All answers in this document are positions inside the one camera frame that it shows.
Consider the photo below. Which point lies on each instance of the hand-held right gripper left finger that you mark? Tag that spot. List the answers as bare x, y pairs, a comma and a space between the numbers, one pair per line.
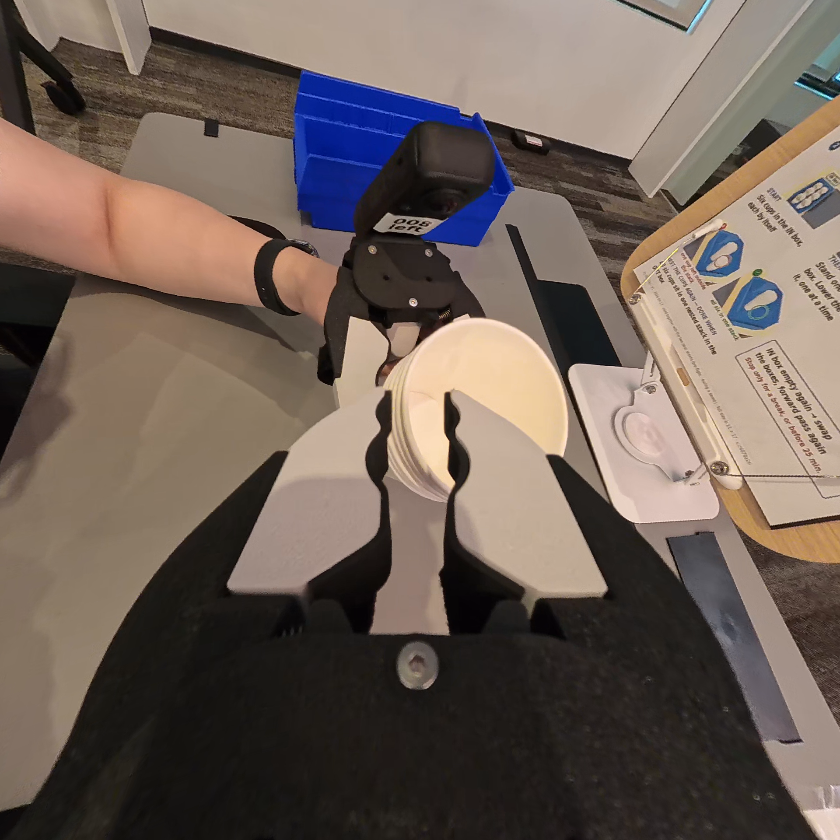
315, 512

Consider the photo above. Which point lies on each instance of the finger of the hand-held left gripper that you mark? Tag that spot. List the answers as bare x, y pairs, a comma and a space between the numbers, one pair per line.
359, 361
405, 341

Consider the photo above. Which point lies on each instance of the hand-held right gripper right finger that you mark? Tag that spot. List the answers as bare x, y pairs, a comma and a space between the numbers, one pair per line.
518, 518

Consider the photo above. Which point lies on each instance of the blue plastic bin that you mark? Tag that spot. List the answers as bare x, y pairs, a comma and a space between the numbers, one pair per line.
394, 170

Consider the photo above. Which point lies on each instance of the person's left forearm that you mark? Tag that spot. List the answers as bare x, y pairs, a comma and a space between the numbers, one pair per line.
131, 229

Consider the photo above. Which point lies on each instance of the person's left hand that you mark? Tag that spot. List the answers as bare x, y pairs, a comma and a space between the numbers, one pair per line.
315, 289

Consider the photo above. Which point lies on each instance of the black wrist band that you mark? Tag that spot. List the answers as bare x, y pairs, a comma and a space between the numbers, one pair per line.
275, 282

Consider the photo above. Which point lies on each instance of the black floor device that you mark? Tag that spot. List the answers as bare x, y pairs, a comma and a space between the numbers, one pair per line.
531, 142

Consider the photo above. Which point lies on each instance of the wooden sign board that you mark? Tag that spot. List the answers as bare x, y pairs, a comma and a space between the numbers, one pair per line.
754, 538

